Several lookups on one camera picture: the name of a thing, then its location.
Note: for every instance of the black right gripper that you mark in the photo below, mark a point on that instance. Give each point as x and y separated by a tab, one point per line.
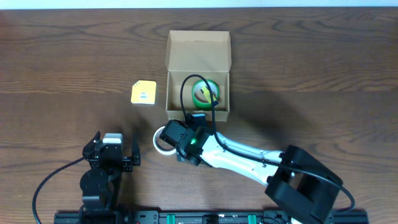
180	156

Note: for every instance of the brown cardboard box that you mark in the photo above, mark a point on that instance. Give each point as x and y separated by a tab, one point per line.
206	53

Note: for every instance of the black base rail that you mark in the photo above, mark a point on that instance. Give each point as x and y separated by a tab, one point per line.
155	217

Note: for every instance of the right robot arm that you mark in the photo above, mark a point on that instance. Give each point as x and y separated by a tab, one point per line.
296	181

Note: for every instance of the yellow sticky note pad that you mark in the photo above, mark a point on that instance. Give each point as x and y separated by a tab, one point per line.
143	92

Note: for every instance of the yellow highlighter pen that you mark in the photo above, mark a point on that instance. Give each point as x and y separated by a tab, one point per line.
209	96

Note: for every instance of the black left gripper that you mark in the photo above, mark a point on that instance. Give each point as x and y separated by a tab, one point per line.
89	151

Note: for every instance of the white tape roll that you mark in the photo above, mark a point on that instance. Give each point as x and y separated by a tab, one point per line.
159	149

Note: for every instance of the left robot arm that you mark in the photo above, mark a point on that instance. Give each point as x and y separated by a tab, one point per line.
101	184

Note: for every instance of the green tape roll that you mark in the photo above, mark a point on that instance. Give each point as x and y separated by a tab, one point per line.
198	99

